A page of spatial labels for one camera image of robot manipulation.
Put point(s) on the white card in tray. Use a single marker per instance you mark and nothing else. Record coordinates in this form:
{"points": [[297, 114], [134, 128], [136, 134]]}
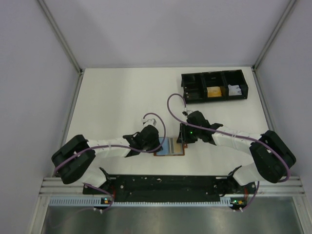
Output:
{"points": [[234, 90]]}

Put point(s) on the black three-compartment organizer tray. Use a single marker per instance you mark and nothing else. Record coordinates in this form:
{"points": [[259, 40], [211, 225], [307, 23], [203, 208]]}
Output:
{"points": [[195, 85]]}

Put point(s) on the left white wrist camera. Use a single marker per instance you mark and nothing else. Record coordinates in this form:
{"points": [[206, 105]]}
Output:
{"points": [[146, 122]]}

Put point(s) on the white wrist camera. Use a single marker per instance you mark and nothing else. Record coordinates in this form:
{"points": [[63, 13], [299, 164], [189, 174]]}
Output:
{"points": [[187, 112], [146, 122]]}

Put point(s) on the grey slotted cable duct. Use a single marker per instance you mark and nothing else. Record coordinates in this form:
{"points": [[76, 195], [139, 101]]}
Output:
{"points": [[103, 202]]}

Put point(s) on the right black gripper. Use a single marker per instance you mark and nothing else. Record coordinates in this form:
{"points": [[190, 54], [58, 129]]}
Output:
{"points": [[183, 134]]}

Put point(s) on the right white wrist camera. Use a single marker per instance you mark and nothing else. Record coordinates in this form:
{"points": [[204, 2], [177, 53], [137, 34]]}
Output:
{"points": [[187, 112]]}

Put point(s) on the right aluminium corner post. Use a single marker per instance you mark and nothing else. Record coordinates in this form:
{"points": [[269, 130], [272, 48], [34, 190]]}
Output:
{"points": [[291, 4]]}

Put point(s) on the yellow card in tray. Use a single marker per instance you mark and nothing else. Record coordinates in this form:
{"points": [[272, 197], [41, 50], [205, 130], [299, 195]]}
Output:
{"points": [[214, 92]]}

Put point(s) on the aluminium front frame rail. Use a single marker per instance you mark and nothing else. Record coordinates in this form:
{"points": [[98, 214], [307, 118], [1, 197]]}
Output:
{"points": [[293, 187]]}

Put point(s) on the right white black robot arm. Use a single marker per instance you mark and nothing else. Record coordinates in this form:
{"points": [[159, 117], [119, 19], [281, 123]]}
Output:
{"points": [[272, 159]]}

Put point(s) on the aluminium corner post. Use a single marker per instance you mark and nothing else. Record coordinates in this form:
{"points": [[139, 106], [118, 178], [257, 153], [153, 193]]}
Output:
{"points": [[59, 35], [291, 4]]}

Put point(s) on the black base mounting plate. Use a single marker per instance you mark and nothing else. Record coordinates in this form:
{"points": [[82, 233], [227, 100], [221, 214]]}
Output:
{"points": [[173, 188]]}

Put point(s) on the brown leather card holder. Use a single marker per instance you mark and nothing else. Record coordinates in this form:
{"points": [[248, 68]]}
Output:
{"points": [[171, 147]]}

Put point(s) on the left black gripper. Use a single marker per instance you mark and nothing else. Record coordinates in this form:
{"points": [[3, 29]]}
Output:
{"points": [[153, 142]]}

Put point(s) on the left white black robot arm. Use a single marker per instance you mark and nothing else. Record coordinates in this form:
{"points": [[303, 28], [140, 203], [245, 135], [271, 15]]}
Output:
{"points": [[82, 160]]}

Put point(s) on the left aluminium corner post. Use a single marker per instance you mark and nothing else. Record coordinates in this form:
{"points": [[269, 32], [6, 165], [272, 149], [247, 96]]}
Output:
{"points": [[59, 35]]}

